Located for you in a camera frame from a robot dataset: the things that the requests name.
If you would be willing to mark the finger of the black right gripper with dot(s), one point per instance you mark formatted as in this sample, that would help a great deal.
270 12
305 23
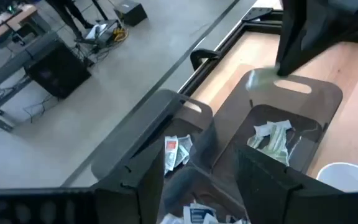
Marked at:
353 21
291 31

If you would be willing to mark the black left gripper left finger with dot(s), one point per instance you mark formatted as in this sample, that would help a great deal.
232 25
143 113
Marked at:
129 199

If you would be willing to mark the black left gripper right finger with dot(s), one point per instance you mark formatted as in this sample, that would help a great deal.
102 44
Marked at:
269 199

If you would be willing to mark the white printed text packet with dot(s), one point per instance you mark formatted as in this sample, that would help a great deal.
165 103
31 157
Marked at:
169 219

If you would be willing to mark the green white packet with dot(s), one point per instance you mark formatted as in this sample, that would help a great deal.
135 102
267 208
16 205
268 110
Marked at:
278 146

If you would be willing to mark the green striped strip packet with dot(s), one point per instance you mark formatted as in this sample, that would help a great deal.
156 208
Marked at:
255 141
259 77

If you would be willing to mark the plain white packet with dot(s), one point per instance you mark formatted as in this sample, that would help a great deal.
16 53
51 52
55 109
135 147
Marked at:
263 129

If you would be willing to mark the white plastic bin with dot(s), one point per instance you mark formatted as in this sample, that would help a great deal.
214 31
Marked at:
346 177

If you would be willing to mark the black clamp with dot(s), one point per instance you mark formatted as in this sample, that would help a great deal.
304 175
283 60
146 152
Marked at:
197 56

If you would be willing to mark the large black box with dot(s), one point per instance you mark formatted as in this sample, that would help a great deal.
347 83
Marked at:
57 71

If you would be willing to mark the small black box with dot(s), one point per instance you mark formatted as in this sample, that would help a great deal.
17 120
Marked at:
130 12

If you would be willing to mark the white paper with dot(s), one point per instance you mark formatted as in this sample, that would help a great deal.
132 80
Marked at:
95 31

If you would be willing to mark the person's leg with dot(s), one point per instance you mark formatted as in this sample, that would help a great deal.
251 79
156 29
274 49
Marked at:
70 15

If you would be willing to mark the wooden top desk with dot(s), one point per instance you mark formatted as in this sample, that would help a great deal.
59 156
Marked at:
8 21

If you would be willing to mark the grey desk frame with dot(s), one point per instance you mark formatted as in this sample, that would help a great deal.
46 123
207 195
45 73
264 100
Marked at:
11 73

